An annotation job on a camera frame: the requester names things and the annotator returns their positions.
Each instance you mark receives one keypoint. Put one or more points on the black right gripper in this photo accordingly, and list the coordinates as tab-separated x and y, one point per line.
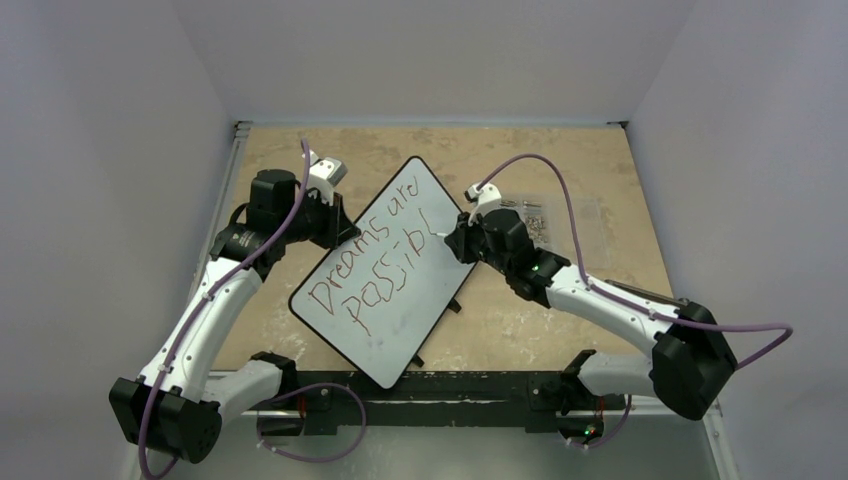
473	238

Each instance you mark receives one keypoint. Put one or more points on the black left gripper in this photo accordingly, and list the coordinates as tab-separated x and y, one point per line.
339	228

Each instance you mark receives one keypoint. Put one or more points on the white whiteboard black frame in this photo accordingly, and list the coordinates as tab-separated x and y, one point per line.
376	298

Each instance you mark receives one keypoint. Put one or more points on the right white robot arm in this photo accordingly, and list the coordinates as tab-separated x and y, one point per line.
684	359

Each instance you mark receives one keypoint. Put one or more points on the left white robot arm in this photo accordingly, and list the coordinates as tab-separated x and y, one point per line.
172	407

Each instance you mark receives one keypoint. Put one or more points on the clear plastic screw organizer box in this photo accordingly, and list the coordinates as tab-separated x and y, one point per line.
548	222

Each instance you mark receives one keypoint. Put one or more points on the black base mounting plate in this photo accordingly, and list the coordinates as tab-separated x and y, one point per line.
534	401

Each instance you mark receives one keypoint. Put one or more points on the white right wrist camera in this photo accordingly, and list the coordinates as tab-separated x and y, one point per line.
483	199

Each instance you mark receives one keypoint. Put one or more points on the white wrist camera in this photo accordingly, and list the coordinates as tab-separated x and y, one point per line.
324	175
483	199

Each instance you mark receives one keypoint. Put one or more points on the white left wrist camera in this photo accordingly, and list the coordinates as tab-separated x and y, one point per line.
324	175

